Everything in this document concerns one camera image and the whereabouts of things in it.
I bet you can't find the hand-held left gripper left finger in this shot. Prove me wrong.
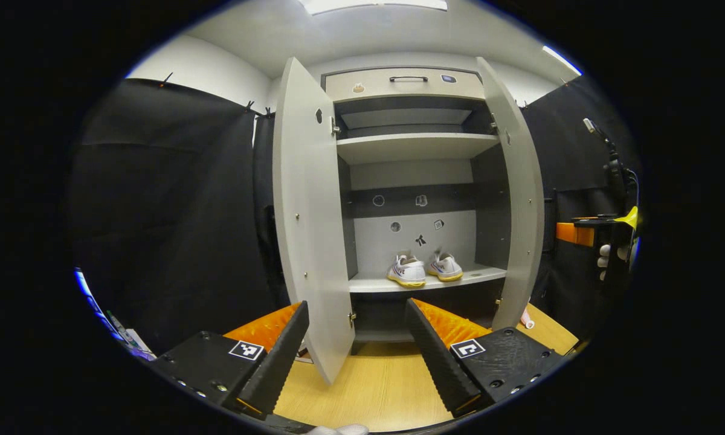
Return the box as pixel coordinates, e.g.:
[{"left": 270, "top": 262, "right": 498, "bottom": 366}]
[{"left": 150, "top": 300, "right": 311, "bottom": 417}]

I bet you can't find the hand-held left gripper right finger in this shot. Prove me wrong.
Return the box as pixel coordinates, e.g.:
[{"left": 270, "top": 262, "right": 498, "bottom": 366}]
[{"left": 405, "top": 297, "right": 567, "bottom": 419}]

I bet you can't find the grey cabinet door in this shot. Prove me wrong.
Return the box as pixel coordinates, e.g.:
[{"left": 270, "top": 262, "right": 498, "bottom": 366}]
[
  {"left": 476, "top": 56, "right": 546, "bottom": 332},
  {"left": 272, "top": 57, "right": 356, "bottom": 385}
]

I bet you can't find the white shoe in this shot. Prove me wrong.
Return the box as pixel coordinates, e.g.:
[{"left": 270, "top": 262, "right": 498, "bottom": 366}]
[
  {"left": 426, "top": 251, "right": 464, "bottom": 283},
  {"left": 387, "top": 254, "right": 427, "bottom": 288}
]

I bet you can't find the grey shoe cabinet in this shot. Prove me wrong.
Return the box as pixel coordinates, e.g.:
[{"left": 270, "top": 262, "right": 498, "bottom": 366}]
[{"left": 321, "top": 65, "right": 514, "bottom": 357}]

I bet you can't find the white cabinet shelf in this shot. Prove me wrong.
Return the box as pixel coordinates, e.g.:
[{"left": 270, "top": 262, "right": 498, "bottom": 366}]
[
  {"left": 337, "top": 133, "right": 501, "bottom": 165},
  {"left": 349, "top": 263, "right": 508, "bottom": 294}
]

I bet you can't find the grey cabinet drawer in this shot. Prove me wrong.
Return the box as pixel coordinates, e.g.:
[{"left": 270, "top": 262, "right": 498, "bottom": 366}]
[{"left": 323, "top": 68, "right": 485, "bottom": 102}]

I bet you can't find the black backdrop cloth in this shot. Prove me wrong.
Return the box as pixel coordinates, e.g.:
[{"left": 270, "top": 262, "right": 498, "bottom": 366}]
[{"left": 66, "top": 77, "right": 641, "bottom": 357}]

